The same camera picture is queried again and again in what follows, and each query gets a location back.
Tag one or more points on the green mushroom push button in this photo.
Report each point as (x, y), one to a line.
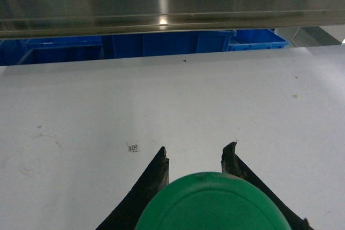
(211, 200)

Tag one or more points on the blue bin lower right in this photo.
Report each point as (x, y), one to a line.
(168, 43)

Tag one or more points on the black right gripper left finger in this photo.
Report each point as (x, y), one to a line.
(154, 178)

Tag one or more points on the blue bin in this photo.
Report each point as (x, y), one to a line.
(168, 43)
(51, 50)

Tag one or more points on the small printed marker sticker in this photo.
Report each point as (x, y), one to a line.
(134, 148)

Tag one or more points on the blue bin lower centre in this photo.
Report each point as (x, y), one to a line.
(51, 50)

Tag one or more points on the stainless steel shelf rail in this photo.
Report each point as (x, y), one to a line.
(53, 18)

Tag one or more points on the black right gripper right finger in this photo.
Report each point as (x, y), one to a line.
(233, 165)

